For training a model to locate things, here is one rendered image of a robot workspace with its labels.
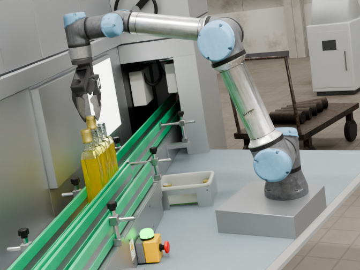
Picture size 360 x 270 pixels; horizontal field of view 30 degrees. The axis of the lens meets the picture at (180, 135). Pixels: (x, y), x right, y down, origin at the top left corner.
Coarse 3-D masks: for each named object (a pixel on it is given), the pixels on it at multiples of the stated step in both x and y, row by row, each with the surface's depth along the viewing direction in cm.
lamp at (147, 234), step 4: (148, 228) 211; (140, 232) 210; (144, 232) 209; (148, 232) 209; (152, 232) 210; (140, 236) 210; (144, 236) 209; (148, 236) 209; (152, 236) 210; (144, 240) 209; (148, 240) 209
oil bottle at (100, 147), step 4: (100, 144) 230; (96, 148) 227; (100, 148) 228; (104, 148) 231; (100, 152) 227; (104, 152) 230; (104, 156) 229; (104, 160) 229; (104, 164) 228; (108, 164) 233; (104, 168) 228; (108, 168) 232; (104, 172) 229; (108, 172) 232; (104, 176) 229; (108, 176) 231; (108, 180) 231
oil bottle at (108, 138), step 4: (108, 136) 241; (108, 140) 239; (112, 140) 242; (112, 144) 241; (112, 148) 241; (112, 152) 240; (112, 156) 240; (116, 160) 244; (116, 164) 243; (116, 168) 243
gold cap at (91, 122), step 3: (87, 117) 226; (90, 117) 226; (93, 117) 226; (87, 120) 226; (90, 120) 226; (93, 120) 227; (87, 123) 227; (90, 123) 226; (93, 123) 227; (87, 126) 227; (90, 126) 227; (93, 126) 227; (96, 126) 228
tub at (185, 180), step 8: (168, 176) 271; (176, 176) 270; (184, 176) 270; (192, 176) 269; (200, 176) 269; (208, 176) 268; (176, 184) 271; (184, 184) 270; (192, 184) 254; (200, 184) 253; (208, 184) 253
